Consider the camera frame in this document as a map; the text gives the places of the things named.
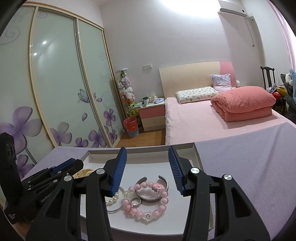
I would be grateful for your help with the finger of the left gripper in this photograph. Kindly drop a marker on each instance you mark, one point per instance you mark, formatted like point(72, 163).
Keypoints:
point(64, 166)

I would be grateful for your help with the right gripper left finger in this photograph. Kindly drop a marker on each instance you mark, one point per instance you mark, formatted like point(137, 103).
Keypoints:
point(59, 218)

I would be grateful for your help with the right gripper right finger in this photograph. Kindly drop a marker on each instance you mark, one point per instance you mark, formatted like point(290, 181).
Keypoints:
point(236, 218)

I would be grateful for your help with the grey cardboard jewelry tray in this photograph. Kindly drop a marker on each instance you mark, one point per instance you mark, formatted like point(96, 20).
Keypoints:
point(127, 213)

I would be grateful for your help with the red waste bin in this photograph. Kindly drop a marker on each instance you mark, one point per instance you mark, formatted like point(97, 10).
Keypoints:
point(131, 126)

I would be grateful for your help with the purple table cloth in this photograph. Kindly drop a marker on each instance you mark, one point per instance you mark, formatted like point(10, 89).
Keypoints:
point(262, 163)

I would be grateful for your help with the sliding wardrobe with purple flowers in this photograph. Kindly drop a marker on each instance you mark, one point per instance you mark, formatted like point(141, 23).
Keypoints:
point(57, 84)

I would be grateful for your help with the silver bangle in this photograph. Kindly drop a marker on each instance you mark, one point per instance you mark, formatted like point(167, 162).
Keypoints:
point(151, 192)

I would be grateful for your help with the pink beige nightstand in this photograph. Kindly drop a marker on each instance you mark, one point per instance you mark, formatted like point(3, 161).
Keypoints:
point(153, 117)

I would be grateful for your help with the tube of plush toys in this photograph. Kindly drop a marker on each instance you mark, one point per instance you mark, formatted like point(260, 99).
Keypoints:
point(126, 93)

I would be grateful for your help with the white mug on nightstand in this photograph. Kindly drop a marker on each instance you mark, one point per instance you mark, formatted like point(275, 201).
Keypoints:
point(145, 101)

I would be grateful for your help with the bed with pink sheet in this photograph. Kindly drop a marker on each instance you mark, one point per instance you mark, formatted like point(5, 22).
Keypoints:
point(198, 121)

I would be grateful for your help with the folded coral quilt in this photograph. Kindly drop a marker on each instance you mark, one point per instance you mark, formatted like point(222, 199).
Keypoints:
point(243, 103)

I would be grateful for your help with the floral white pillow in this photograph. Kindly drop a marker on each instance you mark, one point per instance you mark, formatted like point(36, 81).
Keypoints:
point(195, 95)

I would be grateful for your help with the beige pink headboard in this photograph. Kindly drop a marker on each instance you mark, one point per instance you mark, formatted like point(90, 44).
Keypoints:
point(194, 75)

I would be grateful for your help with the small purple pillow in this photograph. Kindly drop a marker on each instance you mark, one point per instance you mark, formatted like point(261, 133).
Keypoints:
point(221, 83)

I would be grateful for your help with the dark wooden chair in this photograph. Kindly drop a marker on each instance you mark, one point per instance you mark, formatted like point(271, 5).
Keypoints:
point(270, 85)

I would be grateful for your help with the blue plush garment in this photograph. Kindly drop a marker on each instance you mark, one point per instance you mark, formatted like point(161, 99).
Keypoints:
point(293, 76)

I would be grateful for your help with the wall socket plate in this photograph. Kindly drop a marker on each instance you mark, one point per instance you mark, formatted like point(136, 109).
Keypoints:
point(148, 66)

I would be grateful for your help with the white wall air conditioner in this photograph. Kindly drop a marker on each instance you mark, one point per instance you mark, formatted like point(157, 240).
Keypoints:
point(232, 8)

